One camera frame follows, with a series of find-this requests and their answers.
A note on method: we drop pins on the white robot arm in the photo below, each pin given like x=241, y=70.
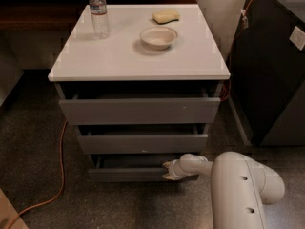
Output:
x=240, y=187

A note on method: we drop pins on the grey middle drawer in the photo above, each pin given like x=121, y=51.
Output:
x=142, y=139

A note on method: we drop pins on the white top drawer cabinet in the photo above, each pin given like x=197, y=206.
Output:
x=122, y=66

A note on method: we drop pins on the white bowl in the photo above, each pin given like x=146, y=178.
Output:
x=158, y=38

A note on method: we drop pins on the yellow sponge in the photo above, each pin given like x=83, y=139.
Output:
x=165, y=16

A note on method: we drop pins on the grey drawer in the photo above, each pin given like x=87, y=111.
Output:
x=180, y=110
x=142, y=139
x=130, y=168

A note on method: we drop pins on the grey bottom drawer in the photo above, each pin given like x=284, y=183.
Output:
x=130, y=168

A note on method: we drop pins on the white wall outlet plate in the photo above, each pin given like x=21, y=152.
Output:
x=298, y=38

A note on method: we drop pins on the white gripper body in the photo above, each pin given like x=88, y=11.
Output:
x=173, y=169

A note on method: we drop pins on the dark cabinet on right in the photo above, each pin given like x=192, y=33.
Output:
x=268, y=73

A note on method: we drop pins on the clear plastic water bottle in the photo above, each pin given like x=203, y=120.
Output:
x=99, y=17

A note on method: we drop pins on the grey top drawer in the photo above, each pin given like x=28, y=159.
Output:
x=180, y=110

